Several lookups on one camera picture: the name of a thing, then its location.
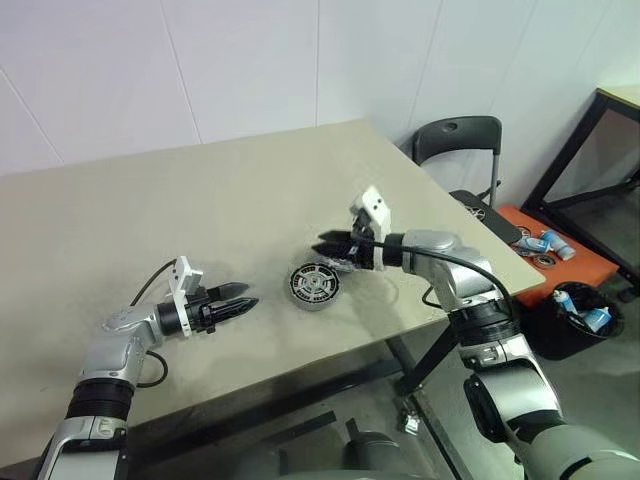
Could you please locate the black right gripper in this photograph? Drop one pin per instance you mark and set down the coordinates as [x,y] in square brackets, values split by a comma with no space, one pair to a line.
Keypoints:
[364,250]

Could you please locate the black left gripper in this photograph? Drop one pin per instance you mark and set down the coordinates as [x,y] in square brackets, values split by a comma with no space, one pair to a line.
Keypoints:
[202,312]

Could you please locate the silver toothed gear cover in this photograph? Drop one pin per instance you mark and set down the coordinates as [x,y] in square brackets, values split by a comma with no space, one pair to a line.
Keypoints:
[338,265]

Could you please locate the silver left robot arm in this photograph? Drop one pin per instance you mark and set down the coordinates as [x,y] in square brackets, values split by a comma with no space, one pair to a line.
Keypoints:
[110,350]

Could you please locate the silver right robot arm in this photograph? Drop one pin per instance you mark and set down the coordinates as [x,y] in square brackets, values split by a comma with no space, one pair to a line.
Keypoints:
[435,242]

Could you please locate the scissors on chair seat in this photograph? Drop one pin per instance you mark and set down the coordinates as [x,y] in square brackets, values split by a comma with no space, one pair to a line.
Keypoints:
[475,210]

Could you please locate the long black floor strip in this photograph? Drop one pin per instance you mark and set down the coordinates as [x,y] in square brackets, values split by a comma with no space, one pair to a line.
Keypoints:
[302,426]

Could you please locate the black folding chair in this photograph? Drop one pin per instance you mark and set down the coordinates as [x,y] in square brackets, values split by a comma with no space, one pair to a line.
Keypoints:
[457,137]

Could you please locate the short black floor strip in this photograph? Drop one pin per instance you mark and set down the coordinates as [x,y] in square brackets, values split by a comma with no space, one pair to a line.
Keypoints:
[353,428]

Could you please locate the blue white tube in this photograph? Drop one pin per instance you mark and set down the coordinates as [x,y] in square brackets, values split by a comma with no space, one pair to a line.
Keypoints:
[531,244]
[561,301]
[596,319]
[557,245]

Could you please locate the dark round bearing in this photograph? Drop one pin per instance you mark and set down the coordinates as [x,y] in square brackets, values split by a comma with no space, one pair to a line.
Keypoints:
[545,260]

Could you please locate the black waste bin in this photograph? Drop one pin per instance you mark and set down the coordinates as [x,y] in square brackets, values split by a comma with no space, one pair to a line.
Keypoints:
[550,340]

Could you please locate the orange stool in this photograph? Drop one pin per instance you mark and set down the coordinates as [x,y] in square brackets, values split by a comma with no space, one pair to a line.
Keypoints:
[585,262]

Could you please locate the black framed side table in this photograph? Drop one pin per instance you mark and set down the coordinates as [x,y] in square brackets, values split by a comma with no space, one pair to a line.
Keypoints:
[568,150]

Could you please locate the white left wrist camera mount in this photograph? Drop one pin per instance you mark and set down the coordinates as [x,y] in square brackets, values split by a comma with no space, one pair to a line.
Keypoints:
[187,272]

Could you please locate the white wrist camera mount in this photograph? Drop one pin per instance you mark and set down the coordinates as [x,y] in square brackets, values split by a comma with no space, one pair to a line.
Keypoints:
[375,205]
[187,272]

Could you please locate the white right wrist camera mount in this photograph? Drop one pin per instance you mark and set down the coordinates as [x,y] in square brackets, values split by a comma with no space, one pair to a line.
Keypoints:
[375,205]

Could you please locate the black work table frame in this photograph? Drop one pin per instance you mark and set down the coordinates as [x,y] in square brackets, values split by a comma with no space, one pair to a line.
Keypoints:
[426,362]

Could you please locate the small white floor bracket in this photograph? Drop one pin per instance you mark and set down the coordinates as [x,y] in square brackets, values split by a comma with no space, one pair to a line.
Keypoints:
[411,422]

